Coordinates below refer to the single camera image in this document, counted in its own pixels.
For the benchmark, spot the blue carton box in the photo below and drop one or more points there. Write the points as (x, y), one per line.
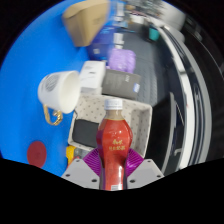
(100, 45)

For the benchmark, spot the black overhead shelf with equipment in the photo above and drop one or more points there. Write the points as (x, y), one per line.
(166, 133)

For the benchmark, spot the red drink bottle white cap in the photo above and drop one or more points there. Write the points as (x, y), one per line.
(114, 143)

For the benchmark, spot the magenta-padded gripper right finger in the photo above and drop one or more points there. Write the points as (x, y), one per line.
(146, 171)

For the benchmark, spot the yellow multimeter with red leads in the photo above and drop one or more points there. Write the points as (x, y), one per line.
(70, 155)

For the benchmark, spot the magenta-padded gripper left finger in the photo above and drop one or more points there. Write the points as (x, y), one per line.
(79, 173)

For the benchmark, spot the small white carton box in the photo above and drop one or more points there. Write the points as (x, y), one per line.
(91, 76)

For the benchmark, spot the beige dotted storage tray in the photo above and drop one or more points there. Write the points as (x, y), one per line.
(136, 116)

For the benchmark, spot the flat round red coaster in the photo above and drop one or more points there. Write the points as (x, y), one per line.
(36, 154)

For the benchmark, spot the black rectangular device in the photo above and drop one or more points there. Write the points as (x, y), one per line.
(85, 133)

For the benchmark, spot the dark grey flat carton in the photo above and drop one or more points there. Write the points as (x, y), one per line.
(120, 83)

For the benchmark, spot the teal screen device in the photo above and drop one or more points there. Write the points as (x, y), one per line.
(153, 34)

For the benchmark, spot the brown cardboard box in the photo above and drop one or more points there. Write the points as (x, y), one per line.
(85, 21)

